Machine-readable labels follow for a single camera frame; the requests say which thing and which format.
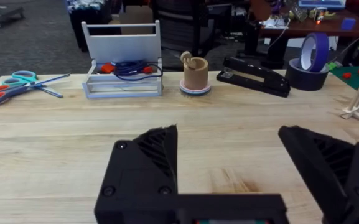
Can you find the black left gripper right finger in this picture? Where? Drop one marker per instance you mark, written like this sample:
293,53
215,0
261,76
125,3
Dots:
325,165

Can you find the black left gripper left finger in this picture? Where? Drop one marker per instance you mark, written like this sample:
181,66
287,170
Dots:
142,174

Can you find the wooden peg dish rack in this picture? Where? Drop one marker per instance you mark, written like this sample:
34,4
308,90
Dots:
358,104

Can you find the dark wide tape roll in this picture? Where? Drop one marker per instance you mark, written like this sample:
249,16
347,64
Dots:
303,79

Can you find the green board with toy blocks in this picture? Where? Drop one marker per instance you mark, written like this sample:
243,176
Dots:
351,74

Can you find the black stapler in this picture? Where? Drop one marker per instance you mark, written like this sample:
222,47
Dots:
254,77

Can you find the wooden cup on discs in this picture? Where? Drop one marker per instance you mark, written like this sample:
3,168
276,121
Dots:
195,74

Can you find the purple tape roll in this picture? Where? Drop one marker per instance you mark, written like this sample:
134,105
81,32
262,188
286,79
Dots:
320,51

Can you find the dark wooden desk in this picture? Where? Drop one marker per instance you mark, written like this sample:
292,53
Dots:
310,28

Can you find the small blue box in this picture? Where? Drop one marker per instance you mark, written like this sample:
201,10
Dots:
348,24

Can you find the black office chair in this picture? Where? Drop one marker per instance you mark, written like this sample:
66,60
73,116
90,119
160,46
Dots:
182,28

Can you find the cardboard box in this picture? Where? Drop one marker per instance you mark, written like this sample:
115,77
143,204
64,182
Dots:
135,17

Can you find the orange and blue scissors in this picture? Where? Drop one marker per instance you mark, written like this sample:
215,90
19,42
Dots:
2,93

